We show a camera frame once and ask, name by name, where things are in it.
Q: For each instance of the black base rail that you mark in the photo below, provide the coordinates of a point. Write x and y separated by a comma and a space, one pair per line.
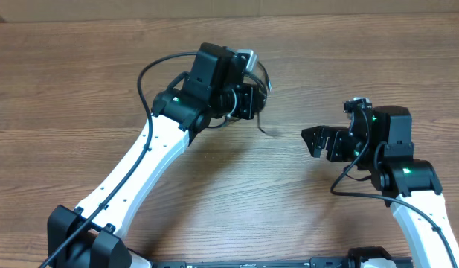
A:
370, 256

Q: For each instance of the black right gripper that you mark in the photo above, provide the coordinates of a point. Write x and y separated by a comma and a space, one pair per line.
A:
336, 138

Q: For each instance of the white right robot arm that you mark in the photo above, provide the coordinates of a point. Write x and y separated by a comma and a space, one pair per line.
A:
378, 140

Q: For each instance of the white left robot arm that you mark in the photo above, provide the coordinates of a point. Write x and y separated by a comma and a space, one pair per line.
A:
223, 85

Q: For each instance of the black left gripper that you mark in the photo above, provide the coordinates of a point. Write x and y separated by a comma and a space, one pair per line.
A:
250, 103

